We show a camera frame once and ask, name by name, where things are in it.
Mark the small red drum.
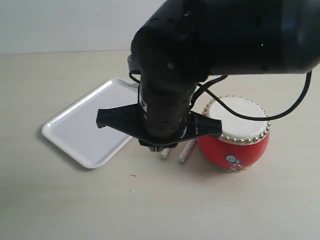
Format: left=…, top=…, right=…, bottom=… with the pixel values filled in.
left=197, top=99, right=271, bottom=171

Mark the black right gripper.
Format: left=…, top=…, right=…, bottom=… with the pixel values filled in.
left=96, top=70, right=222, bottom=152

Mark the wooden drumstick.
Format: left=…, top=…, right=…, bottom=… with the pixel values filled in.
left=178, top=139, right=197, bottom=163
left=160, top=148, right=172, bottom=160

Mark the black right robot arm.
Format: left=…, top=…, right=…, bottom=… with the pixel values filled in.
left=96, top=0, right=320, bottom=152

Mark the white rectangular plastic tray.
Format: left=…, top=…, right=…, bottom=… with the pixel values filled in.
left=41, top=78, right=138, bottom=169

